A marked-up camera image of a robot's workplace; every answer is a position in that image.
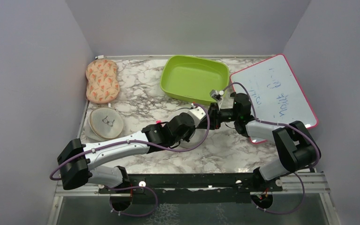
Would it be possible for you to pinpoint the green plastic tray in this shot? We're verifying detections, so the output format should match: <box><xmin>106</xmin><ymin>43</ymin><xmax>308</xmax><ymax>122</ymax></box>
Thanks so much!
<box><xmin>160</xmin><ymin>55</ymin><xmax>230</xmax><ymax>105</ymax></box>

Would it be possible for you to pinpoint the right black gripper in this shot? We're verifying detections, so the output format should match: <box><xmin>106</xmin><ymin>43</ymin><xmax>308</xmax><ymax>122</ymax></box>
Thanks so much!
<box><xmin>198</xmin><ymin>103</ymin><xmax>240</xmax><ymax>130</ymax></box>

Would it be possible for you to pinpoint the floral orange pouch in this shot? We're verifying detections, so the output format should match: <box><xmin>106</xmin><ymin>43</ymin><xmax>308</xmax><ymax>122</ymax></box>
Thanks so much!
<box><xmin>85</xmin><ymin>59</ymin><xmax>120</xmax><ymax>104</ymax></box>

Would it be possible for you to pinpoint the white mesh laundry bag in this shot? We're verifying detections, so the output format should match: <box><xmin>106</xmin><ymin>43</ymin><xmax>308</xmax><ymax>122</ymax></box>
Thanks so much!
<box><xmin>179</xmin><ymin>137</ymin><xmax>200</xmax><ymax>149</ymax></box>

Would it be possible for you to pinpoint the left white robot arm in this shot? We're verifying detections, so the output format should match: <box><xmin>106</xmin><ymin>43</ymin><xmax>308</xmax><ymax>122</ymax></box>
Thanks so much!
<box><xmin>50</xmin><ymin>108</ymin><xmax>211</xmax><ymax>193</ymax></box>

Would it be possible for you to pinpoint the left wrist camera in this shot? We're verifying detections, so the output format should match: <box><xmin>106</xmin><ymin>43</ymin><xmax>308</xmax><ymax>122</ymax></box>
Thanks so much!
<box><xmin>187</xmin><ymin>104</ymin><xmax>206</xmax><ymax>125</ymax></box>

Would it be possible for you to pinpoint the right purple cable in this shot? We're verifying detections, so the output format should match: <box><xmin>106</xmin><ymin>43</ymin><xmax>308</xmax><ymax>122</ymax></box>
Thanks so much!
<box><xmin>222</xmin><ymin>82</ymin><xmax>322</xmax><ymax>216</ymax></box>

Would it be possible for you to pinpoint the pink framed whiteboard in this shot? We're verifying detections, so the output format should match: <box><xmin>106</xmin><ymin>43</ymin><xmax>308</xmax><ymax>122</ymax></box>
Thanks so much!
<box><xmin>230</xmin><ymin>54</ymin><xmax>318</xmax><ymax>128</ymax></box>

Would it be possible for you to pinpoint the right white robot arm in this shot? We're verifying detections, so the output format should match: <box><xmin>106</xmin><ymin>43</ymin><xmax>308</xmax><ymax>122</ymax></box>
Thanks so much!
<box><xmin>198</xmin><ymin>93</ymin><xmax>321</xmax><ymax>191</ymax></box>

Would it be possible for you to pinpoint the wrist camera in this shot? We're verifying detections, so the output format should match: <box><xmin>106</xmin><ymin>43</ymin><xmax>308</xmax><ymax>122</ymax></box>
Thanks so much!
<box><xmin>210</xmin><ymin>90</ymin><xmax>225</xmax><ymax>102</ymax></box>
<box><xmin>187</xmin><ymin>104</ymin><xmax>206</xmax><ymax>125</ymax></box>

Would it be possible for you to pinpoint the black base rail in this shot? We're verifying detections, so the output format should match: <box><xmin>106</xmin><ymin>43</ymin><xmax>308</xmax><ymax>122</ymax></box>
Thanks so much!
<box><xmin>98</xmin><ymin>172</ymin><xmax>283</xmax><ymax>204</ymax></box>

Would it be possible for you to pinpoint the round beige mesh bag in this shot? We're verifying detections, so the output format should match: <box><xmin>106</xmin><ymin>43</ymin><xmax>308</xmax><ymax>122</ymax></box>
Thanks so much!
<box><xmin>84</xmin><ymin>107</ymin><xmax>124</xmax><ymax>142</ymax></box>

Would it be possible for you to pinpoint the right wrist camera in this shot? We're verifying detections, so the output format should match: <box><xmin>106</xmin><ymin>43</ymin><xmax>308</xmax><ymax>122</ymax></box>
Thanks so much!
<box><xmin>210</xmin><ymin>90</ymin><xmax>225</xmax><ymax>102</ymax></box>

